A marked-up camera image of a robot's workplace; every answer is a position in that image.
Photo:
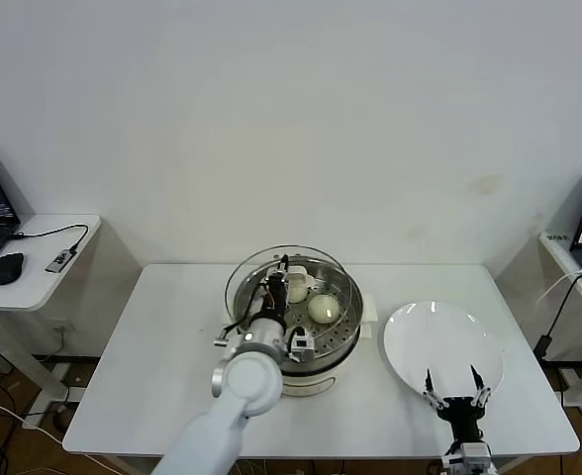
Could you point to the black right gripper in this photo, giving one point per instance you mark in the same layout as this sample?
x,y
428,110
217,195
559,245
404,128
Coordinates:
x,y
464,410

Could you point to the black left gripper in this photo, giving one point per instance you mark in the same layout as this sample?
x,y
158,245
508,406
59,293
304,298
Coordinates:
x,y
277,299

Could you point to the white steamed baozi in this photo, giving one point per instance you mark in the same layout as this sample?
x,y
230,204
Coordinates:
x,y
298,292
323,310

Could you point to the round glass pot lid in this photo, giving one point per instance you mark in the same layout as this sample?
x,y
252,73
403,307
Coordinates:
x,y
251,267

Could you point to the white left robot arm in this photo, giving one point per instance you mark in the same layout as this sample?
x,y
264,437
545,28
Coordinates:
x,y
249,386

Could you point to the perforated steel steamer basket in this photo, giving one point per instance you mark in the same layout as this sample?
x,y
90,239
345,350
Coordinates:
x,y
343,321

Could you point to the round white plate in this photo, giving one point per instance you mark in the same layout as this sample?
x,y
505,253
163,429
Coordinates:
x,y
439,346

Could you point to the cream electric cooker pot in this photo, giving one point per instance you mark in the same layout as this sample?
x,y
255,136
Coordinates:
x,y
330,383

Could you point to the white side table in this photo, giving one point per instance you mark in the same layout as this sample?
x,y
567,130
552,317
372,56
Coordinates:
x,y
38,287
560,257

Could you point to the small printed desk label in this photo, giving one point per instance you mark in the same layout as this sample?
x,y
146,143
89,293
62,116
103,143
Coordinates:
x,y
557,238

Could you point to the silver usb hub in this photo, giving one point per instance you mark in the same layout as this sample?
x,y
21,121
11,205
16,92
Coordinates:
x,y
61,259

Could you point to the black computer mouse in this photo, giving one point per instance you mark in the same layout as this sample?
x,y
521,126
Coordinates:
x,y
7,268

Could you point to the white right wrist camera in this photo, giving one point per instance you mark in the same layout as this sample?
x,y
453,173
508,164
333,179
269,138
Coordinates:
x,y
470,454

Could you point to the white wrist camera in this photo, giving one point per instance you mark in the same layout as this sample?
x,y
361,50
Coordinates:
x,y
302,344
470,454

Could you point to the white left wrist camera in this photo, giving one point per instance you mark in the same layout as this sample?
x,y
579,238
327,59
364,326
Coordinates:
x,y
302,344

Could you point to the white wall socket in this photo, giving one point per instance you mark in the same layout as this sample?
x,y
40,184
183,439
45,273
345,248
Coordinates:
x,y
62,327

